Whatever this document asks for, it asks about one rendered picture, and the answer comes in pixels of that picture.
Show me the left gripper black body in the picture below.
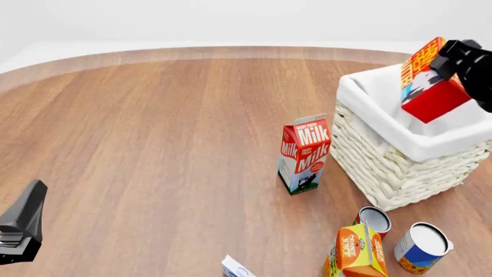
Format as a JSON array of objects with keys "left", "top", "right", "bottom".
[{"left": 0, "top": 223, "right": 43, "bottom": 265}]

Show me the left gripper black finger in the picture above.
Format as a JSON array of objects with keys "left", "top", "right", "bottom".
[{"left": 0, "top": 179, "right": 48, "bottom": 241}]

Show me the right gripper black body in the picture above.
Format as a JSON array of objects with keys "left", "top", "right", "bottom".
[{"left": 457, "top": 38, "right": 487, "bottom": 68}]

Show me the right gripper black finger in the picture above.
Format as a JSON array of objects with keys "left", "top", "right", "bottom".
[{"left": 429, "top": 39, "right": 467, "bottom": 81}]

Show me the red butter box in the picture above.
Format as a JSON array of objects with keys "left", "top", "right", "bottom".
[{"left": 400, "top": 36, "right": 472, "bottom": 125}]

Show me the white cloth basket liner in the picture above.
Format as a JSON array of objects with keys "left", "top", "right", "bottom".
[{"left": 337, "top": 62, "right": 492, "bottom": 163}]

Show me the white wicker basket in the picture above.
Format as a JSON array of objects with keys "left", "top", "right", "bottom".
[{"left": 329, "top": 62, "right": 492, "bottom": 212}]

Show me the white and blue cream cheese box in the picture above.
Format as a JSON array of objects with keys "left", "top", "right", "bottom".
[{"left": 221, "top": 254, "right": 258, "bottom": 277}]

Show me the red and white milk carton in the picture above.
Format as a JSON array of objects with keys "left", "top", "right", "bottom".
[{"left": 277, "top": 112, "right": 332, "bottom": 197}]

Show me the red label tin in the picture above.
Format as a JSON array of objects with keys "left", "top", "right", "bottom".
[{"left": 352, "top": 205, "right": 393, "bottom": 241}]

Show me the blue and orange label tin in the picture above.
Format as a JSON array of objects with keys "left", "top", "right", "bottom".
[{"left": 394, "top": 222, "right": 454, "bottom": 275}]

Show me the orange juice carton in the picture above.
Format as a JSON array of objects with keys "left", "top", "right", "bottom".
[{"left": 322, "top": 221, "right": 389, "bottom": 277}]

